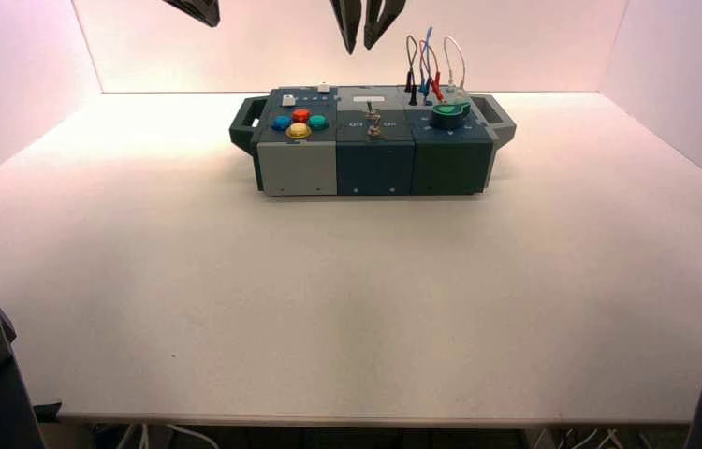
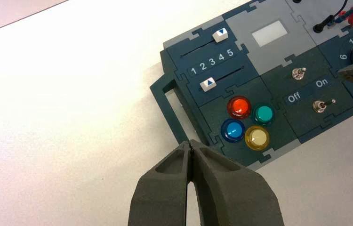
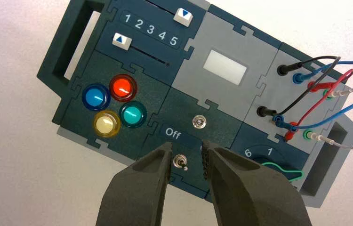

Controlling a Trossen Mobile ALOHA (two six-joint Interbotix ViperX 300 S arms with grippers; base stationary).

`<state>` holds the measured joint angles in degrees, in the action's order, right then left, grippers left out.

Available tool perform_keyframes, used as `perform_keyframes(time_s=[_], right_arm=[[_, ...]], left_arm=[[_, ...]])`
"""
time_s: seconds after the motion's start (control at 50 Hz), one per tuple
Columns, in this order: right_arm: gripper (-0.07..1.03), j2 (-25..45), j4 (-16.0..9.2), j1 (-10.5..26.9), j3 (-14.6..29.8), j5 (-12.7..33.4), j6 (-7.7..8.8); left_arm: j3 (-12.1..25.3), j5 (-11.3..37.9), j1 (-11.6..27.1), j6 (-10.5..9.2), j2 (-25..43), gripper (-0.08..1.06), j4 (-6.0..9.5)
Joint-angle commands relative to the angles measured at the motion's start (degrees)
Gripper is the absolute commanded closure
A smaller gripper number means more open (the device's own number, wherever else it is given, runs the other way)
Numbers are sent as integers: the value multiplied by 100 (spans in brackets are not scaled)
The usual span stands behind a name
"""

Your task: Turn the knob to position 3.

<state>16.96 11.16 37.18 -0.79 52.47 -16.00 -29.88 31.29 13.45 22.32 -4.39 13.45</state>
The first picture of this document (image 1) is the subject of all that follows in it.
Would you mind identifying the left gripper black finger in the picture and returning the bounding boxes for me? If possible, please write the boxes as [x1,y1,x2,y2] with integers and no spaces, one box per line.
[161,0,221,28]

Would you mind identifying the grey and teal task box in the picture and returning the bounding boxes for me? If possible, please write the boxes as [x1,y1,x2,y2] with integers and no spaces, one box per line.
[229,85,518,198]

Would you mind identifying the white banana plug cable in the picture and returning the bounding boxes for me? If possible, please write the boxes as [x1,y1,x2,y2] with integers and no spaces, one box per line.
[442,36,469,104]

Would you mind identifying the blue banana plug cable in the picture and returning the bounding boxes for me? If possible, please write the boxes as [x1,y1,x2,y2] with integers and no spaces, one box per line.
[418,25,434,95]

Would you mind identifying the white cable under table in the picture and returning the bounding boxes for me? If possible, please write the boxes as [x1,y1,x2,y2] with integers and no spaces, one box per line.
[564,428,620,449]
[113,423,222,449]

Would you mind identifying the green pointer rotary knob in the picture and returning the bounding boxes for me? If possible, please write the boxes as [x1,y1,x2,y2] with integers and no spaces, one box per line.
[431,102,473,131]

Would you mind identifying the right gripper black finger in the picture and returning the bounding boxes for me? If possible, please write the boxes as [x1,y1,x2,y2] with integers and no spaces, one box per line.
[363,0,407,51]
[329,0,366,56]

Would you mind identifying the red banana plug cable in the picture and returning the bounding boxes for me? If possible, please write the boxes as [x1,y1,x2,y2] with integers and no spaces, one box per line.
[420,39,446,104]

